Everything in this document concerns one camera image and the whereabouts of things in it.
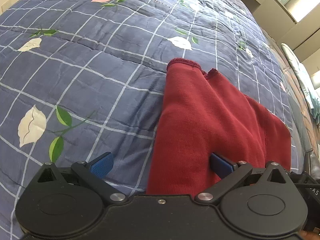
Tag dark red garment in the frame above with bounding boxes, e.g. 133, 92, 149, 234
146, 58, 291, 196

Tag blue plaid floral quilt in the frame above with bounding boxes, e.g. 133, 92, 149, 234
1, 0, 297, 239

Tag grey brown quilted mattress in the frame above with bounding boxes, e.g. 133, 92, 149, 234
274, 49, 320, 153

